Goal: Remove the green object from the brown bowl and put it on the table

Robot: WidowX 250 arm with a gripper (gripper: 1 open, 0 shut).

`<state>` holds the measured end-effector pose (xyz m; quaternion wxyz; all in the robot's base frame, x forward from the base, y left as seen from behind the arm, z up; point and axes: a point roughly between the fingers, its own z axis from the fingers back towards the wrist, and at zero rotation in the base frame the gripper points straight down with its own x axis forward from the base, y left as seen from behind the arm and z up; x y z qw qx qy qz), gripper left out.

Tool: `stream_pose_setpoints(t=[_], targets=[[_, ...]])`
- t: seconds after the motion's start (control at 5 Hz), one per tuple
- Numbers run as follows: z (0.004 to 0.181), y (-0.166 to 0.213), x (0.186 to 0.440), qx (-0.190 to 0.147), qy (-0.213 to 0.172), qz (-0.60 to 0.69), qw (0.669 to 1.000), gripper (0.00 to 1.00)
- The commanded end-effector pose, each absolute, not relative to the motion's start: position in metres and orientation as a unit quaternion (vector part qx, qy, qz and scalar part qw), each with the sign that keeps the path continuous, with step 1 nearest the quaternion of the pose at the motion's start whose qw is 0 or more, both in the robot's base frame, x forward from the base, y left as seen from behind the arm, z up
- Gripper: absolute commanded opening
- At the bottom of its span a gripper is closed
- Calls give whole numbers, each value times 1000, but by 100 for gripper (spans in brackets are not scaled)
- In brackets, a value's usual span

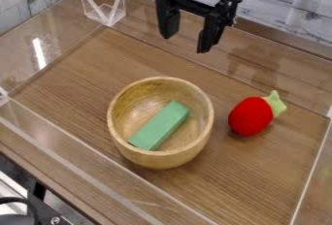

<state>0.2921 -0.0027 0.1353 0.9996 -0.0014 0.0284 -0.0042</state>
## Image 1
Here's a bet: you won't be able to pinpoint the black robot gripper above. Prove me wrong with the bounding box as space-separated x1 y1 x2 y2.
155 0 242 53

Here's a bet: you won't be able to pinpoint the green rectangular block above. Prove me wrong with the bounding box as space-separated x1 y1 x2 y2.
127 101 188 150

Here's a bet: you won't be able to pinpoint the brown wooden bowl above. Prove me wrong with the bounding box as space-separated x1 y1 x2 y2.
105 77 214 170

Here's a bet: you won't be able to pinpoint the red plush strawberry toy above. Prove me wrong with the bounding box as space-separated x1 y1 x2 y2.
227 90 288 136

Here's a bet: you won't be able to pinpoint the clear acrylic tray walls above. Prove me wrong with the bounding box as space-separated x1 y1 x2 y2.
0 0 332 225

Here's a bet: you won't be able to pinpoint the black stand at corner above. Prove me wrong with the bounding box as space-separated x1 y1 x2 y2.
0 179 73 225

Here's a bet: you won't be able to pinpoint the clear acrylic corner bracket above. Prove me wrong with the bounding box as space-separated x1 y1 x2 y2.
81 0 126 27

